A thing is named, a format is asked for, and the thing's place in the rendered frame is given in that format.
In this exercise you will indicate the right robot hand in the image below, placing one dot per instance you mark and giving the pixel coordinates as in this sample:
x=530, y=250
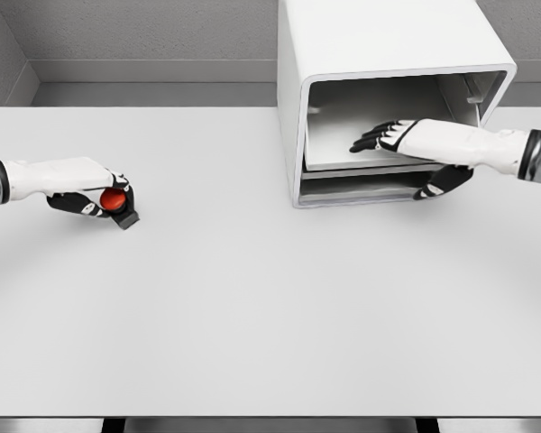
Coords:
x=437, y=140

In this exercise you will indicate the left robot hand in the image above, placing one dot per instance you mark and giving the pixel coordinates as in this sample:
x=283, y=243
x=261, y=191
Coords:
x=83, y=176

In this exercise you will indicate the red button load switch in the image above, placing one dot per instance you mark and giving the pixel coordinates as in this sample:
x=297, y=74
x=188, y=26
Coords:
x=113, y=199

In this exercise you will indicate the white sliding cabinet drawer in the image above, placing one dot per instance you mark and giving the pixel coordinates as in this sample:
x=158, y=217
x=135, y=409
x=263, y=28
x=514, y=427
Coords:
x=331, y=142

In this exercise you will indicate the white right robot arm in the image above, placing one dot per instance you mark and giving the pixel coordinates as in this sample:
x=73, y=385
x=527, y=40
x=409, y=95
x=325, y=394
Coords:
x=523, y=153

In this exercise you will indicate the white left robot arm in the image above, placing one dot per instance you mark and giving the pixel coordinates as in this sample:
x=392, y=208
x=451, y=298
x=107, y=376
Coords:
x=22, y=178

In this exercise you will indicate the white tabletop storage cabinet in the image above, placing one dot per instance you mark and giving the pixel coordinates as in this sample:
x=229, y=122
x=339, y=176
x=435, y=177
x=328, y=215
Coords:
x=369, y=36

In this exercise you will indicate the grey sliding cabinet drawer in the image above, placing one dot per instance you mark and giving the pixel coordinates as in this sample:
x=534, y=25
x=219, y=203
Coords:
x=356, y=189

